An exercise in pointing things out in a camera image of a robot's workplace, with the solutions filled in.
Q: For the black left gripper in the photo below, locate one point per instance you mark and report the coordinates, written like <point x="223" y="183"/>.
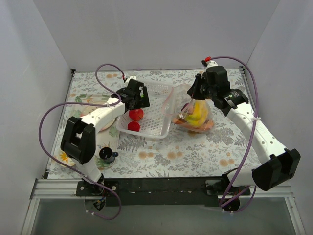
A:
<point x="138" y="101"/>

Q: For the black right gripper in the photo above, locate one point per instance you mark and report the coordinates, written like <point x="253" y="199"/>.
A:
<point x="195" y="89"/>

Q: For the red apple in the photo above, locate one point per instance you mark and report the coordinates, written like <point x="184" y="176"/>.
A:
<point x="136" y="114"/>

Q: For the clear zip top bag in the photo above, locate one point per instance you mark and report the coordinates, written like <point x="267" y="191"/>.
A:
<point x="177" y="98"/>

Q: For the red strawberry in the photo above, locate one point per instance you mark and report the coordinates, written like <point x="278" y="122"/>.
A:
<point x="133" y="126"/>

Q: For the yellow banana bunch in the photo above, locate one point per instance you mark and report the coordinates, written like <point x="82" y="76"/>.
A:
<point x="199" y="115"/>

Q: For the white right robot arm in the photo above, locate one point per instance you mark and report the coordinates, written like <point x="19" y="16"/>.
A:
<point x="277" y="163"/>

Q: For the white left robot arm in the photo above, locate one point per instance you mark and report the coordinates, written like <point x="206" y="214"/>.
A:
<point x="79" y="137"/>

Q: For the white plastic basket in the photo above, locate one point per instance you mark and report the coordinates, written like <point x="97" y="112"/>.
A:
<point x="155" y="124"/>

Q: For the pink beige round plate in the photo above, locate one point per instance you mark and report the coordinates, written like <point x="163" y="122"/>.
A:
<point x="90" y="109"/>

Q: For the dark blue mug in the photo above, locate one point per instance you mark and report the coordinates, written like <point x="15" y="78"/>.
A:
<point x="107" y="155"/>

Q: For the floral table mat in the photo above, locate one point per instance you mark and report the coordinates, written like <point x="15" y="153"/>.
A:
<point x="182" y="153"/>

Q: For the small flower coaster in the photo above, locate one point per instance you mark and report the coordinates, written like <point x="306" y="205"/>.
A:
<point x="62" y="156"/>

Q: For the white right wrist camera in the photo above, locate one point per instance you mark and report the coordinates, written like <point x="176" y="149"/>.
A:
<point x="208" y="63"/>

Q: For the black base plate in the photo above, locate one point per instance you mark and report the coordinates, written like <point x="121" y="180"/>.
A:
<point x="169" y="191"/>

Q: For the aluminium frame rail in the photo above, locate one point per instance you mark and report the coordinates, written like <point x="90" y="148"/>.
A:
<point x="72" y="206"/>

